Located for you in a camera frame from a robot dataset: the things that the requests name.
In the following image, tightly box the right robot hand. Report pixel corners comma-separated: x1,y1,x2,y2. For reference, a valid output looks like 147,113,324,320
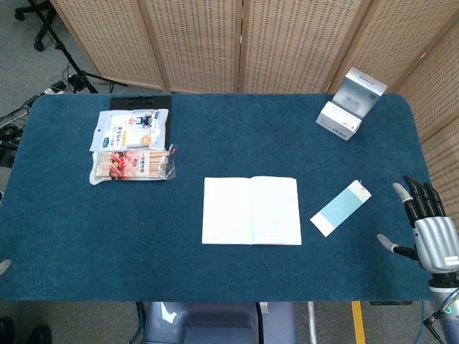
377,175,459,275

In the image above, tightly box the teal and cream card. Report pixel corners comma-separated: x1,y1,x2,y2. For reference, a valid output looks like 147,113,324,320
309,179,372,238

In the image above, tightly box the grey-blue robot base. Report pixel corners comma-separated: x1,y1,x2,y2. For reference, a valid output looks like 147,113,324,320
136,301,298,344

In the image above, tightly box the black shoe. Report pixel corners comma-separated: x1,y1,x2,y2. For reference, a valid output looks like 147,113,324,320
0,316,16,344
27,323,53,344

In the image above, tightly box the dark blue table mat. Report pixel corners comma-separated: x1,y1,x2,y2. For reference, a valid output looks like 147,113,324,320
0,93,437,302

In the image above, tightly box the white table leg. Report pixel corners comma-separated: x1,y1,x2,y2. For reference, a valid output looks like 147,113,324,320
307,301,318,344

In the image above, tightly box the small white carton box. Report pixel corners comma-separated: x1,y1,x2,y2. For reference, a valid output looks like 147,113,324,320
315,101,362,141

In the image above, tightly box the grey earbud box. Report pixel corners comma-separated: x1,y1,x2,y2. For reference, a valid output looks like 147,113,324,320
331,67,388,119

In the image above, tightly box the pack of wooden chopsticks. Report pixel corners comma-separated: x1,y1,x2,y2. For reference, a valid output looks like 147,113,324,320
89,144,179,186

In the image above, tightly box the white plastic snack bag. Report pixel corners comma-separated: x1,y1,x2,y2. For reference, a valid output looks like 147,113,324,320
88,108,170,153

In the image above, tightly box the white power strip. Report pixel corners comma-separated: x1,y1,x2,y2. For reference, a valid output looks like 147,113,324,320
39,80,70,95

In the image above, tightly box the open white lined notebook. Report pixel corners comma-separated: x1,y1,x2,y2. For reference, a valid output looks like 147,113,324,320
201,175,303,247

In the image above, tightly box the black tripod stand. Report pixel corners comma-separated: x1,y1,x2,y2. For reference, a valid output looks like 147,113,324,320
24,0,126,95

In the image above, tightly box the black clipboard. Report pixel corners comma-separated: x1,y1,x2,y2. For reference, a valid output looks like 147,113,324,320
109,95,174,119

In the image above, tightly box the black office chair base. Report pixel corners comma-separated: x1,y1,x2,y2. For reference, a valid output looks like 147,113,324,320
14,0,58,52

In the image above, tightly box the wooden rattan folding screen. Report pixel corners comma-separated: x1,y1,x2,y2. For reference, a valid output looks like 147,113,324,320
49,0,459,221

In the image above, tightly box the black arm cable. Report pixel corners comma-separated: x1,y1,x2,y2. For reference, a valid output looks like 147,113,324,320
422,286,459,343

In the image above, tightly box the bundle of black floor cables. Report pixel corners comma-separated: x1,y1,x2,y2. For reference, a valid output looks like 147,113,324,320
0,95,41,169

